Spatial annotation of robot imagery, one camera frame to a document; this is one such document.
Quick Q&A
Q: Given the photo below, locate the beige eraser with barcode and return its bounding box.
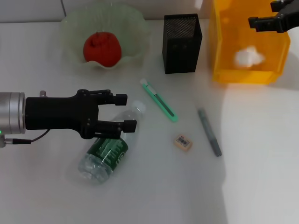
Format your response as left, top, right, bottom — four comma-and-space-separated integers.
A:
173, 134, 194, 153

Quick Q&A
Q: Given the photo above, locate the pale green glass fruit bowl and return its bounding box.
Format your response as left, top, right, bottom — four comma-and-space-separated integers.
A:
59, 1, 150, 71

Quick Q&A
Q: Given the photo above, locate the clear green-label water bottle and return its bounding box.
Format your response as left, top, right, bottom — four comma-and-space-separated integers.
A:
78, 100, 147, 185

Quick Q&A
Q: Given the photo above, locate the red-orange fruit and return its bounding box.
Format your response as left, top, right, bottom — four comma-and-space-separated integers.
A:
83, 31, 122, 68

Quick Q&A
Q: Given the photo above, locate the yellow plastic bin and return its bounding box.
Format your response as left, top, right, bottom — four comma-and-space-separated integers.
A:
208, 0, 291, 84

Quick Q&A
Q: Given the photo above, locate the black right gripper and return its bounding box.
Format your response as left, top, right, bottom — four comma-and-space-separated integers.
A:
248, 0, 299, 33

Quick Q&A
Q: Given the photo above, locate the grey marker pen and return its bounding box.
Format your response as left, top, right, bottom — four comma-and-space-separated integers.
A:
198, 107, 223, 157

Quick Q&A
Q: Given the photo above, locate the black mesh pen holder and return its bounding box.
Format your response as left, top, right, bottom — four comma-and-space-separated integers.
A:
162, 13, 203, 74

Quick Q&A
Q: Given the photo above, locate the white paper ball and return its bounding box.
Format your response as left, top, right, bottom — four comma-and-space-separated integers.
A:
234, 45, 266, 69

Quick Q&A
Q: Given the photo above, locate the green utility knife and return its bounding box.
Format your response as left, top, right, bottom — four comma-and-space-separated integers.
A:
140, 78, 179, 123

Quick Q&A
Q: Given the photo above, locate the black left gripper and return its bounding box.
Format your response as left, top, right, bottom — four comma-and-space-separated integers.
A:
24, 89, 137, 140

